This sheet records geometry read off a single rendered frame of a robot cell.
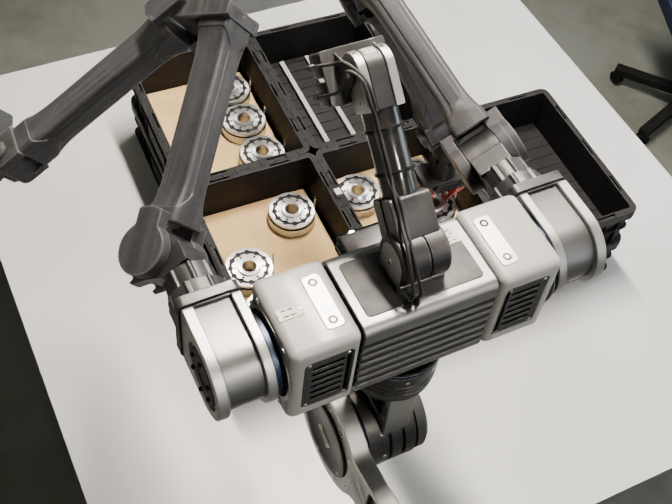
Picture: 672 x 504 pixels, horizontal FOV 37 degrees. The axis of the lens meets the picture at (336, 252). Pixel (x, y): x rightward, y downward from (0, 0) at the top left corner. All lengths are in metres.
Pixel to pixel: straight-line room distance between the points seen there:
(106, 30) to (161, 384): 2.04
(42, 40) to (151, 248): 2.61
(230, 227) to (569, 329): 0.79
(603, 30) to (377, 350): 3.04
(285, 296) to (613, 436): 1.12
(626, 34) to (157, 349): 2.60
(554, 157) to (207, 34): 1.20
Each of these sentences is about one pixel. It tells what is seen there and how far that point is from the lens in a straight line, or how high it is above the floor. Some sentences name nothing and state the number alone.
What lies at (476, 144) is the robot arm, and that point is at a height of 1.46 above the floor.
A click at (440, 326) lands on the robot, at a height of 1.47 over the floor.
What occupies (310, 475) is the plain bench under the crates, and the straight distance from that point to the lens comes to 2.06.
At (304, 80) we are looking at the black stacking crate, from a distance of 2.54.
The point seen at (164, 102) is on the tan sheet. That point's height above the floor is 0.83.
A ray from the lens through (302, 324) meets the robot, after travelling 1.25.
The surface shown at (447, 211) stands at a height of 0.89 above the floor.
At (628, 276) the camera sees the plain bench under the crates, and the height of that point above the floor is 0.70.
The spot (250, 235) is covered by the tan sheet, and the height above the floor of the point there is 0.83.
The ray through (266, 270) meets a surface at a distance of 2.12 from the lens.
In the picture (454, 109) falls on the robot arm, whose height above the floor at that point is 1.48.
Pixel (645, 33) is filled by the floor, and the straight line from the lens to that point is 4.27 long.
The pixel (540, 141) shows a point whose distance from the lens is 2.51.
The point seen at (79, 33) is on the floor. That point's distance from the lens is 3.94.
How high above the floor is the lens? 2.57
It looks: 53 degrees down
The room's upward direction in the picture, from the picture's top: 8 degrees clockwise
